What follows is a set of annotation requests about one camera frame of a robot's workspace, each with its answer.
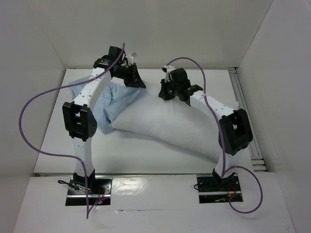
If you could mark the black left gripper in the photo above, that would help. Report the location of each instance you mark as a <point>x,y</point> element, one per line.
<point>135,79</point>

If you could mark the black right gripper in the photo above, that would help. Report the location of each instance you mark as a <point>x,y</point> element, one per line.
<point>165,91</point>

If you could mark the light blue pillowcase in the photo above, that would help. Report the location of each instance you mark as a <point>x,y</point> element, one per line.
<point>112,101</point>

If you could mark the white pillow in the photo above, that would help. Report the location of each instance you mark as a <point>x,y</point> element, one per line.
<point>171,121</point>

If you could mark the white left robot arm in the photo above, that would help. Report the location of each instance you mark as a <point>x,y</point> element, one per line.
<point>78,115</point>

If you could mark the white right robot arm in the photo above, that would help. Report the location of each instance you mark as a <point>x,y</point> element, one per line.
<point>234,130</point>

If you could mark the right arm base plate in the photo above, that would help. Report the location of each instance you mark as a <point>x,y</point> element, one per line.
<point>209,191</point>

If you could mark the aluminium frame rail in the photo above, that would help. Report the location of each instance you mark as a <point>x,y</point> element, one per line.
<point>254,149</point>

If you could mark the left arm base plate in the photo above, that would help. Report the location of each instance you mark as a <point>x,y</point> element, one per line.
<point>99,193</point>

